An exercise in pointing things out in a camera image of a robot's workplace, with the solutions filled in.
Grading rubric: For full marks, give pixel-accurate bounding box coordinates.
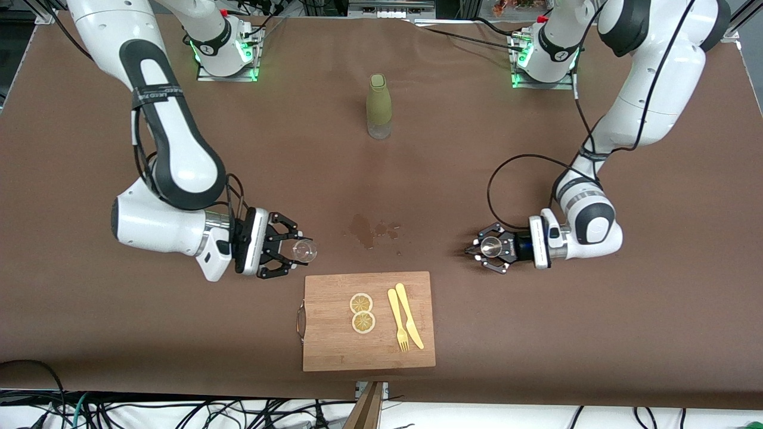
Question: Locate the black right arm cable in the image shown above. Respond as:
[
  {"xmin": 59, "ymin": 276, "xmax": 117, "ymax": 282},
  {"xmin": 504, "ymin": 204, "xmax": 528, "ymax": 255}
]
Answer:
[{"xmin": 130, "ymin": 89, "xmax": 250, "ymax": 239}]

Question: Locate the wooden post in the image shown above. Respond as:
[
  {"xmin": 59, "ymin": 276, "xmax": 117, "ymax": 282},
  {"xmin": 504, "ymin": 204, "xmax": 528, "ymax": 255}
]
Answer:
[{"xmin": 343, "ymin": 381, "xmax": 385, "ymax": 429}]

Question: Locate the wooden cutting board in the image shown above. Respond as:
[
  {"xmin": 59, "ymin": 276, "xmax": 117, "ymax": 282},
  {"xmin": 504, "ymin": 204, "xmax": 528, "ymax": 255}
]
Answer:
[{"xmin": 296, "ymin": 271, "xmax": 436, "ymax": 372}]

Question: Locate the green bottle with clear base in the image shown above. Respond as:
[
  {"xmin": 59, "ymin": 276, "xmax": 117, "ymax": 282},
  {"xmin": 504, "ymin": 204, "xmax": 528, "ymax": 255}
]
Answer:
[{"xmin": 366, "ymin": 73, "xmax": 393, "ymax": 140}]

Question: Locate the black table cable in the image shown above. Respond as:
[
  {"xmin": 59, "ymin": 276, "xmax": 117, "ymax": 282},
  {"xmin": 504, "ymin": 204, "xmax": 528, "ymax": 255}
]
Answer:
[{"xmin": 411, "ymin": 21, "xmax": 525, "ymax": 53}]

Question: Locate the aluminium corner post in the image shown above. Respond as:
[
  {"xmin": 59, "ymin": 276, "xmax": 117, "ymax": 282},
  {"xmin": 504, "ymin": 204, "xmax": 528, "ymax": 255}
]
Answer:
[
  {"xmin": 33, "ymin": 0, "xmax": 60, "ymax": 26},
  {"xmin": 718, "ymin": 0, "xmax": 763, "ymax": 43}
]

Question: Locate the teal floor cable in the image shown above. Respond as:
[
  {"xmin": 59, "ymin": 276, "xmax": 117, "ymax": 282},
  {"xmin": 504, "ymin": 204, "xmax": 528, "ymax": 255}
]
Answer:
[{"xmin": 70, "ymin": 392, "xmax": 90, "ymax": 429}]

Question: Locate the clear glass measuring cup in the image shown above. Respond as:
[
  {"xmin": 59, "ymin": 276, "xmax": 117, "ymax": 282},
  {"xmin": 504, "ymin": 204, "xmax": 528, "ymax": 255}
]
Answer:
[{"xmin": 292, "ymin": 237, "xmax": 318, "ymax": 264}]

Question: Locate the yellow plastic fork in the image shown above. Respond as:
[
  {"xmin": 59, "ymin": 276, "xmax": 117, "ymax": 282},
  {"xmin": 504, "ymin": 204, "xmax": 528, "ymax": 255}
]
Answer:
[{"xmin": 387, "ymin": 288, "xmax": 410, "ymax": 353}]

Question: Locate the yellow plastic knife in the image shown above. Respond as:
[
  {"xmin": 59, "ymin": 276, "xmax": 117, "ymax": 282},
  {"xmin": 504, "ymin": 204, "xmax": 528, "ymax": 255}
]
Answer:
[{"xmin": 395, "ymin": 283, "xmax": 425, "ymax": 350}]

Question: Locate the brown table cover sheet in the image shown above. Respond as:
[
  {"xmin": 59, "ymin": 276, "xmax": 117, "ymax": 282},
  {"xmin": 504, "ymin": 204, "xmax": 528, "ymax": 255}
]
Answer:
[{"xmin": 0, "ymin": 13, "xmax": 763, "ymax": 411}]

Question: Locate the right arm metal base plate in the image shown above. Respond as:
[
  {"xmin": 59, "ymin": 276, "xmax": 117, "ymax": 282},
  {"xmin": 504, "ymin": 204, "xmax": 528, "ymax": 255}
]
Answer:
[{"xmin": 197, "ymin": 25, "xmax": 266, "ymax": 83}]

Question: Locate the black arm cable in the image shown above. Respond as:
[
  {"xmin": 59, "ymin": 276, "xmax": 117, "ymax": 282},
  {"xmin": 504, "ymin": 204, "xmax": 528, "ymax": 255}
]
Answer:
[
  {"xmin": 487, "ymin": 0, "xmax": 698, "ymax": 232},
  {"xmin": 130, "ymin": 89, "xmax": 250, "ymax": 239}
]

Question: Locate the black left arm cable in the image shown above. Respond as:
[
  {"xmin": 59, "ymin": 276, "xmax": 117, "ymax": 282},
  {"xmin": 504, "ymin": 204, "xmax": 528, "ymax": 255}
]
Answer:
[{"xmin": 487, "ymin": 0, "xmax": 698, "ymax": 232}]

